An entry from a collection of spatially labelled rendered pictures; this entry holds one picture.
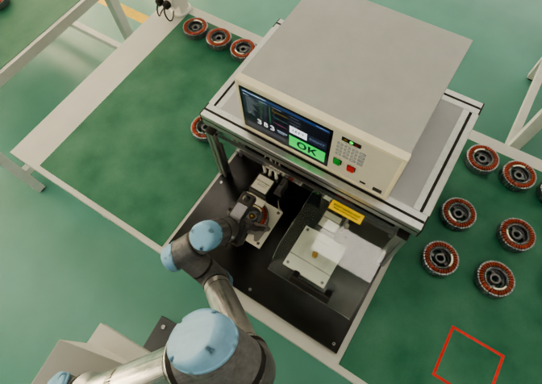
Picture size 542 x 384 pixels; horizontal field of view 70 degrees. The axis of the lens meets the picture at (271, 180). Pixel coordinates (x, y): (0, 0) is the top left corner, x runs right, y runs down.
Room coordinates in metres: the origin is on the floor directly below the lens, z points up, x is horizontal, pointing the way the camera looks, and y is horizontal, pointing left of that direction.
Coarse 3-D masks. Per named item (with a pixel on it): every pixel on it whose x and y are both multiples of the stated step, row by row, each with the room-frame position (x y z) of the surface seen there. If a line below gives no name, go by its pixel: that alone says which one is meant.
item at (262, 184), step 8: (288, 168) 0.59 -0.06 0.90; (256, 176) 0.56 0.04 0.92; (264, 176) 0.56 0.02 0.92; (272, 176) 0.57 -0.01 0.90; (280, 176) 0.57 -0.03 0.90; (256, 184) 0.53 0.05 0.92; (264, 184) 0.53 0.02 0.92; (272, 184) 0.53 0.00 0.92; (280, 184) 0.57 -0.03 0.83; (256, 192) 0.51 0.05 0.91; (264, 192) 0.50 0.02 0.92; (272, 192) 0.51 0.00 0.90; (256, 200) 0.50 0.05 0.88; (264, 200) 0.49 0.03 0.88
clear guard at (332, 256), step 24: (312, 192) 0.42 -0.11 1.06; (312, 216) 0.36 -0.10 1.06; (336, 216) 0.35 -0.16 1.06; (288, 240) 0.30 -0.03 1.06; (312, 240) 0.29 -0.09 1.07; (336, 240) 0.28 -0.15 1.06; (360, 240) 0.28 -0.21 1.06; (384, 240) 0.27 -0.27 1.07; (288, 264) 0.24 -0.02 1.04; (312, 264) 0.23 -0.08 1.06; (336, 264) 0.22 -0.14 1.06; (360, 264) 0.22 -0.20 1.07; (336, 288) 0.17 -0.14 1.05; (360, 288) 0.16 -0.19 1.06
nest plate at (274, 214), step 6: (270, 210) 0.50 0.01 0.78; (276, 210) 0.50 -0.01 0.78; (246, 216) 0.48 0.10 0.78; (258, 216) 0.48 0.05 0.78; (270, 216) 0.47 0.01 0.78; (276, 216) 0.47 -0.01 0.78; (270, 222) 0.45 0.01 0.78; (276, 222) 0.45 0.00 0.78; (264, 234) 0.41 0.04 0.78; (246, 240) 0.40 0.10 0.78; (252, 240) 0.39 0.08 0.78; (258, 240) 0.39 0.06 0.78; (264, 240) 0.39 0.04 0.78; (258, 246) 0.37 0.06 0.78
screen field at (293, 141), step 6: (294, 138) 0.52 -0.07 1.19; (294, 144) 0.52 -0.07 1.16; (300, 144) 0.51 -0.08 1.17; (306, 144) 0.50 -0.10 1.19; (300, 150) 0.51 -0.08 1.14; (306, 150) 0.50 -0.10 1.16; (312, 150) 0.49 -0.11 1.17; (318, 150) 0.48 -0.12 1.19; (312, 156) 0.49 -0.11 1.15; (318, 156) 0.48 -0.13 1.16; (324, 156) 0.47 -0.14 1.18
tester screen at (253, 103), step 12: (252, 96) 0.60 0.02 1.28; (252, 108) 0.60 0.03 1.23; (264, 108) 0.58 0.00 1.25; (276, 108) 0.56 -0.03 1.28; (252, 120) 0.60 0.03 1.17; (264, 120) 0.58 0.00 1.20; (276, 120) 0.56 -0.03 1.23; (288, 120) 0.54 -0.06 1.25; (300, 120) 0.52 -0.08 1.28; (264, 132) 0.58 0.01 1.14; (276, 132) 0.56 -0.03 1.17; (288, 132) 0.54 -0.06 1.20; (312, 132) 0.50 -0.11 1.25; (324, 132) 0.48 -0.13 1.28; (288, 144) 0.54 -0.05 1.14; (312, 144) 0.49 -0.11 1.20
